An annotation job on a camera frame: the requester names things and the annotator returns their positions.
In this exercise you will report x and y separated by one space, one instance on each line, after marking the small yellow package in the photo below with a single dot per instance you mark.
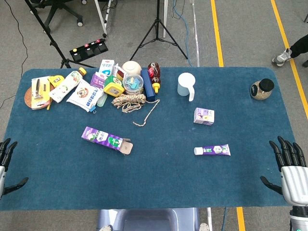
57 80

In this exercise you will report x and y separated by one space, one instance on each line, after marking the glass jar black lid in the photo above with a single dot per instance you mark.
261 91

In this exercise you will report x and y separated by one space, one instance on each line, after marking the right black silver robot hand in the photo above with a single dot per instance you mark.
294 183

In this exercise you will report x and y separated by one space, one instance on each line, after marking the purple white milk carton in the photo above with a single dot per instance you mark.
98 80

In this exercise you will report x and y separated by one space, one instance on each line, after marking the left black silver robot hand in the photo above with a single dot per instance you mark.
7 151

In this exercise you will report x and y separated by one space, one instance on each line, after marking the small purple drink carton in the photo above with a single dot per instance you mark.
204 116

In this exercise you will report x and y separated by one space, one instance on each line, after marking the white stand leg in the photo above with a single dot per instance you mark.
102 19

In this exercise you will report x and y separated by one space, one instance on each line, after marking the black foot pedal board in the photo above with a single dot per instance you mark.
89 50

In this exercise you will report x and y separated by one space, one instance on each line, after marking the black office chair base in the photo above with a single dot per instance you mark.
60 7

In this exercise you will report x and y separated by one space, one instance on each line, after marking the beige round bowl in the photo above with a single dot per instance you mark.
132 67

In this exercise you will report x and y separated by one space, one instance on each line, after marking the white upright pole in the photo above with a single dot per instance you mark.
165 16

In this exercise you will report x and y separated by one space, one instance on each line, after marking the blue table mat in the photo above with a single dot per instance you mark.
154 178

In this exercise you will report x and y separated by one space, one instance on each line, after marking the clear tub of binder clips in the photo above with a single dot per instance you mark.
132 84

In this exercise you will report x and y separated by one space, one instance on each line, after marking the dark red bottle yellow cap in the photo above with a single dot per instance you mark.
154 73

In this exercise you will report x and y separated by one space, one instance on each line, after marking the light green brush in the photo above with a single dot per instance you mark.
102 99

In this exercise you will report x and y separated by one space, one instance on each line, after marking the black light stand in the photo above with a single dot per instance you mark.
51 43

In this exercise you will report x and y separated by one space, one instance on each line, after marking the person's shoe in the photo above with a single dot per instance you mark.
299 45

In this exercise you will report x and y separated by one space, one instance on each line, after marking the razor blister pack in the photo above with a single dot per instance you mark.
39 92

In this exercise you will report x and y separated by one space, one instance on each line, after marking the black tripod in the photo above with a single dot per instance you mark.
157 24

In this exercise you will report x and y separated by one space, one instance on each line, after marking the white pouch yellow cap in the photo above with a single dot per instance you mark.
66 86

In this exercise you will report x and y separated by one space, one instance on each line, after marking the yellow green lidded container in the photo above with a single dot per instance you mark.
113 87

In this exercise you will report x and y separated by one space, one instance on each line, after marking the round woven coaster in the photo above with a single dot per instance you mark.
27 98

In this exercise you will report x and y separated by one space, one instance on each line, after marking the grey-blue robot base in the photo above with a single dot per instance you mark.
146 220

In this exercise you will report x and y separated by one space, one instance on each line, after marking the long dark blue box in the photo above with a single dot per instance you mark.
148 86

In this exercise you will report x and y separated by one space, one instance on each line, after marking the red white snack packet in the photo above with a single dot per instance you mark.
119 73

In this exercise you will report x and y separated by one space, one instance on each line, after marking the blue clip on bag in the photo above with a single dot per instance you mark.
92 109

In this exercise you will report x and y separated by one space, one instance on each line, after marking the white bag blue lettering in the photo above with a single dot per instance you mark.
84 95

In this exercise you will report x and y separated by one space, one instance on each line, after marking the purple white toothpaste tube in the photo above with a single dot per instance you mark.
214 150

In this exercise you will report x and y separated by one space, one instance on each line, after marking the white blue milk carton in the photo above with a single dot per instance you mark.
106 67

